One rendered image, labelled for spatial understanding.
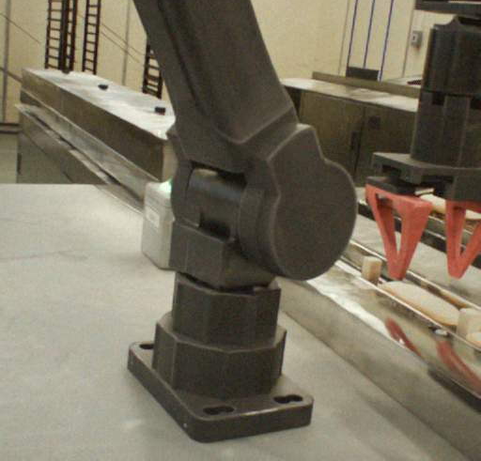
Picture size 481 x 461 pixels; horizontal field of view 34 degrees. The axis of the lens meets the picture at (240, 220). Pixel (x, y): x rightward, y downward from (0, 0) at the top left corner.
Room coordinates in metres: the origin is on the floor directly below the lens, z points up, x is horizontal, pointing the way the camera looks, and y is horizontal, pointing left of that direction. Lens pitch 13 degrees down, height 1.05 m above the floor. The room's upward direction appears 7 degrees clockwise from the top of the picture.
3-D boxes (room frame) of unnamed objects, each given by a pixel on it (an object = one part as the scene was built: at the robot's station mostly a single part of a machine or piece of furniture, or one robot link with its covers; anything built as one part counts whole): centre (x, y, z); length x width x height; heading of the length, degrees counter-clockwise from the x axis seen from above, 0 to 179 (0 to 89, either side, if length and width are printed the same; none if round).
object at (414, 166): (0.64, -0.16, 0.99); 0.10 x 0.07 x 0.07; 115
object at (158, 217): (0.80, 0.06, 0.84); 0.08 x 0.08 x 0.11; 25
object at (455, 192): (0.65, -0.18, 0.92); 0.07 x 0.07 x 0.09; 25
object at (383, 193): (0.63, -0.15, 0.92); 0.07 x 0.07 x 0.09; 25
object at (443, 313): (0.64, -0.16, 0.86); 0.10 x 0.04 x 0.01; 26
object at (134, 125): (1.61, 0.29, 0.89); 1.25 x 0.18 x 0.09; 25
